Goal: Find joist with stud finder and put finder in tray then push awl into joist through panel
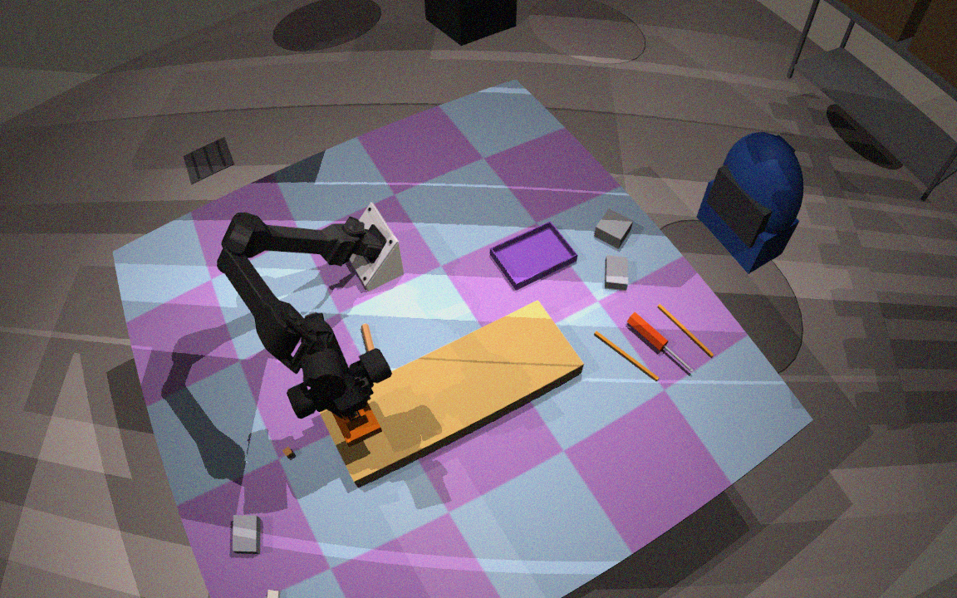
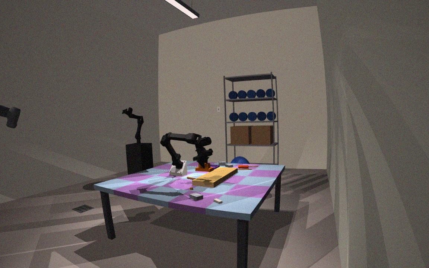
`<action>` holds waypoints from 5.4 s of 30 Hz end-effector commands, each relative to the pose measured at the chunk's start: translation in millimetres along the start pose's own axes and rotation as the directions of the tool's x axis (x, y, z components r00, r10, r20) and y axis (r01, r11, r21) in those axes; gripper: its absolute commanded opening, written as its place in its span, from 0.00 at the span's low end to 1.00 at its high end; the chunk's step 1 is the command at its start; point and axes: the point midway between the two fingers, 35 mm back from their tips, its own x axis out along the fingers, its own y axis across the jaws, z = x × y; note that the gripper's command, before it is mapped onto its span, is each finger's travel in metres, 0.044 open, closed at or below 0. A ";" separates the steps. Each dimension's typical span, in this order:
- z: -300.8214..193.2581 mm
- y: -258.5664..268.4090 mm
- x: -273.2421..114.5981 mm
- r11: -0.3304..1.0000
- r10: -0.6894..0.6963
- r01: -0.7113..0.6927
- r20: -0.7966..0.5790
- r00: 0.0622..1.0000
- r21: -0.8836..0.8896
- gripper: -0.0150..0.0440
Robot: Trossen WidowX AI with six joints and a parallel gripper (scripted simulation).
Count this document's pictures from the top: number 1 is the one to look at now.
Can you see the orange long thin bar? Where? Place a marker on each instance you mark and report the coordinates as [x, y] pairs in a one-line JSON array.
[[699, 343], [632, 360]]

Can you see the purple rectangular tray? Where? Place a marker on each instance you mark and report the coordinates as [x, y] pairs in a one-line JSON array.
[[533, 255]]

